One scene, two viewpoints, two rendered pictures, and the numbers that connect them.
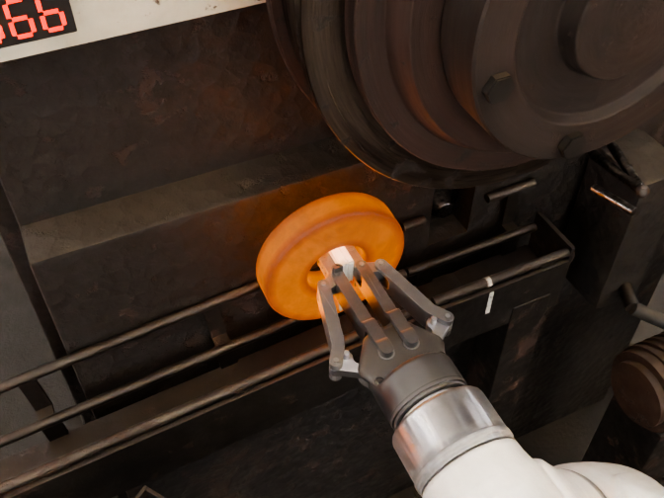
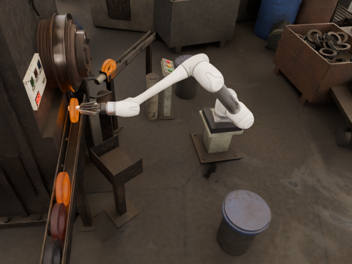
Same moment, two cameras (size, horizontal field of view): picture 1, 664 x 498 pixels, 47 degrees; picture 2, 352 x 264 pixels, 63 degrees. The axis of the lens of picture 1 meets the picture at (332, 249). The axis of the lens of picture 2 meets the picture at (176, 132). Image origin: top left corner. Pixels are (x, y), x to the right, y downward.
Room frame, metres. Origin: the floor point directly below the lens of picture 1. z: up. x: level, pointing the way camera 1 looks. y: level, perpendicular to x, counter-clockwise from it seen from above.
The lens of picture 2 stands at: (-0.44, 1.17, 2.06)
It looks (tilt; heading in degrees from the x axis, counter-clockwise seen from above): 44 degrees down; 284
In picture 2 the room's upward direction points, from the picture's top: 5 degrees clockwise
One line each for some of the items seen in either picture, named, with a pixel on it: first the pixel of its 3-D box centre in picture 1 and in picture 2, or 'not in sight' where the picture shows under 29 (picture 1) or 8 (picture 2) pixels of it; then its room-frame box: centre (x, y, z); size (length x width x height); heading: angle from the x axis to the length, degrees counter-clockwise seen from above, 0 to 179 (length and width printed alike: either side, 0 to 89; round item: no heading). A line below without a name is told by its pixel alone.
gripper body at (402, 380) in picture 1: (407, 370); (99, 108); (0.39, -0.07, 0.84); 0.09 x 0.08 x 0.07; 25
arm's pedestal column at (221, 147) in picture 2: not in sight; (217, 135); (-0.36, -0.82, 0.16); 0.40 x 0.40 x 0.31; 30
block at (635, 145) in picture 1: (615, 220); (81, 88); (0.74, -0.38, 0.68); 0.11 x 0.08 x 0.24; 25
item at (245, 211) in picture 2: not in sight; (239, 225); (-0.69, 0.07, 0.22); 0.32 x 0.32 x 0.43
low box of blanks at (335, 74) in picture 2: not in sight; (321, 63); (-1.32, -2.36, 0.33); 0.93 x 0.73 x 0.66; 122
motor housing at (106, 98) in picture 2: (651, 438); (106, 119); (0.65, -0.53, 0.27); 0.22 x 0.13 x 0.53; 115
